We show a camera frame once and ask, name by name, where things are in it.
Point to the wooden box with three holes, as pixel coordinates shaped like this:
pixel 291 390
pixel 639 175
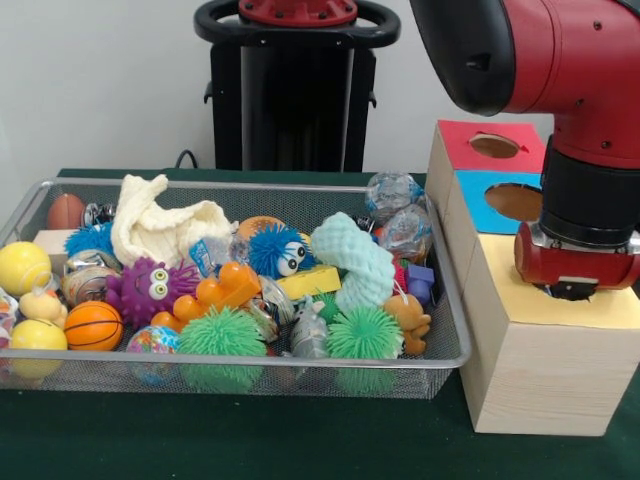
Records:
pixel 540 370

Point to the green spiky ball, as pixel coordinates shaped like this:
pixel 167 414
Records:
pixel 362 335
pixel 220 335

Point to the dark green table cloth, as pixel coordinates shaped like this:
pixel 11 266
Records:
pixel 300 440

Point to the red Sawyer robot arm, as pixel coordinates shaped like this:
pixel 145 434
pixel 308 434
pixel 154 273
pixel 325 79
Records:
pixel 560 70

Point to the orange toy basketball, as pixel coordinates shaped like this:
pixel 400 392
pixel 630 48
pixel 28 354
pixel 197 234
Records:
pixel 92 325

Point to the yellow ball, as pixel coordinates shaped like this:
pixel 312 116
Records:
pixel 35 335
pixel 22 268

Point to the orange plastic toy block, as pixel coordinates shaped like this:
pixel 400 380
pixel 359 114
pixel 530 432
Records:
pixel 215 290

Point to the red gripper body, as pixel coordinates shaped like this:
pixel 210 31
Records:
pixel 575 270

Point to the mint green foam cloth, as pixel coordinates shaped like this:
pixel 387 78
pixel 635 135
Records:
pixel 360 265

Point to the purple furry monster toy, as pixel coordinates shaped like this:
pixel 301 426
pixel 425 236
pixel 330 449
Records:
pixel 145 290

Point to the blue spiky ball with eyes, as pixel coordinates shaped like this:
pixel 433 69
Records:
pixel 270 250

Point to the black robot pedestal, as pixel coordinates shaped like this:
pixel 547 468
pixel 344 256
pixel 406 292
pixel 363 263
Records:
pixel 290 100

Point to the cream knitted cloth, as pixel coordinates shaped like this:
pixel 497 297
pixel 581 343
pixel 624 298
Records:
pixel 160 225

